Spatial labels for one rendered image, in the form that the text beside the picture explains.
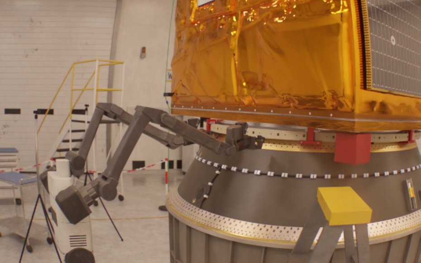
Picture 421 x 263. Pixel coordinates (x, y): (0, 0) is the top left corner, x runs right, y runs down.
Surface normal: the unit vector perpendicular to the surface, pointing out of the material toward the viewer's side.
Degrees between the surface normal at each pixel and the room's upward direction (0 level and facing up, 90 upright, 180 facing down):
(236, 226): 43
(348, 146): 90
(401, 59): 90
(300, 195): 62
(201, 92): 90
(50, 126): 90
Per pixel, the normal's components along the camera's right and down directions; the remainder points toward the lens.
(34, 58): 0.52, 0.05
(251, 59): -0.86, -0.04
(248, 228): -0.36, -0.72
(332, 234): -0.14, -0.02
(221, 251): -0.68, 0.00
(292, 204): -0.33, -0.45
